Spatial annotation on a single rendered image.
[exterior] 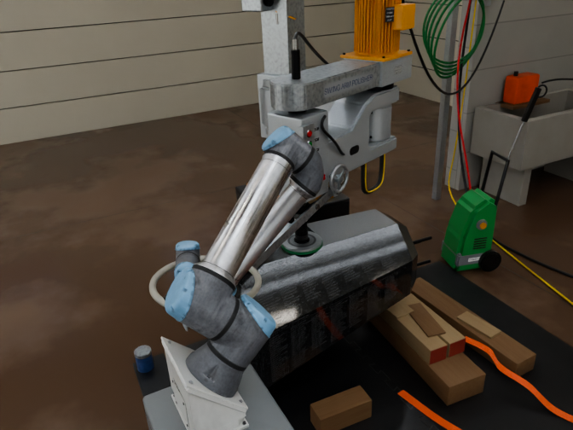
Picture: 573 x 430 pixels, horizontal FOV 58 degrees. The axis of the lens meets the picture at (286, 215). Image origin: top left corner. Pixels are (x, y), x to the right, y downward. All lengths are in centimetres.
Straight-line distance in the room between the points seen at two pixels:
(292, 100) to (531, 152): 317
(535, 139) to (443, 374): 271
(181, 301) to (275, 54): 206
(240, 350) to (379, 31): 184
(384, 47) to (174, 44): 604
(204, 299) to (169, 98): 728
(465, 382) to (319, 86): 172
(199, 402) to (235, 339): 21
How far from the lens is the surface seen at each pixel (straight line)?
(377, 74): 281
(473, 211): 400
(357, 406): 284
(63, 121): 849
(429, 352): 303
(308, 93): 237
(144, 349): 330
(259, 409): 184
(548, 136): 526
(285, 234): 253
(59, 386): 347
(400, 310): 326
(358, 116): 276
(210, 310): 156
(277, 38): 326
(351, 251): 281
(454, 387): 300
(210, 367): 165
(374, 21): 284
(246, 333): 161
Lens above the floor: 217
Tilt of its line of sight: 26 degrees down
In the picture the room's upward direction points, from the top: 3 degrees counter-clockwise
